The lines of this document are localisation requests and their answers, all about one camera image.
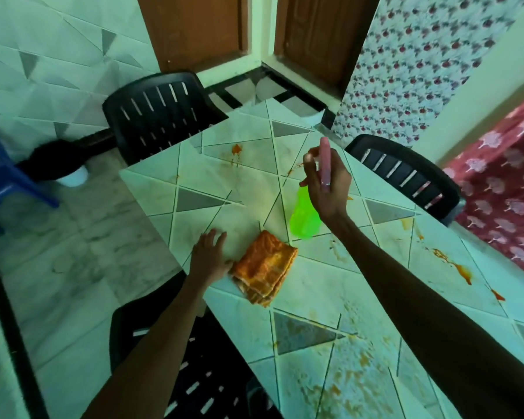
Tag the person's left middle finger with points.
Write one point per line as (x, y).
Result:
(211, 238)

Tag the brown wooden door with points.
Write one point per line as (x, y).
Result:
(192, 28)
(323, 34)

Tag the person's left forearm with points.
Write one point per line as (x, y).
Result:
(148, 362)

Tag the green spray bottle pink nozzle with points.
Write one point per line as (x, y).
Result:
(304, 218)

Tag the black metal bar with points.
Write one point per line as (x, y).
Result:
(13, 335)

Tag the white round bowl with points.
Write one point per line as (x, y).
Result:
(73, 177)

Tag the black bulky floor object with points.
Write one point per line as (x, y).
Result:
(48, 159)

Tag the red tree print cloth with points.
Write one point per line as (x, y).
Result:
(502, 183)

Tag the orange folded cloth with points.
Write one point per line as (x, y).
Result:
(264, 268)

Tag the person's left hand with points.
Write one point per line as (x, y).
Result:
(207, 263)

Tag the black slatted plastic chair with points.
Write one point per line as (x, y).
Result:
(406, 174)
(157, 117)
(209, 370)

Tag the blue plastic chair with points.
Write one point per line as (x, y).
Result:
(4, 178)

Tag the person's right hand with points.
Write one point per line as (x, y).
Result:
(329, 196)

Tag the person's right forearm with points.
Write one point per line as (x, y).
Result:
(432, 327)

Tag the person's right thumb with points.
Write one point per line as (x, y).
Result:
(309, 166)

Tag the white floral curtain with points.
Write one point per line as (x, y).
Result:
(419, 61)

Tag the person's left thumb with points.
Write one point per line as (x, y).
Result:
(228, 267)

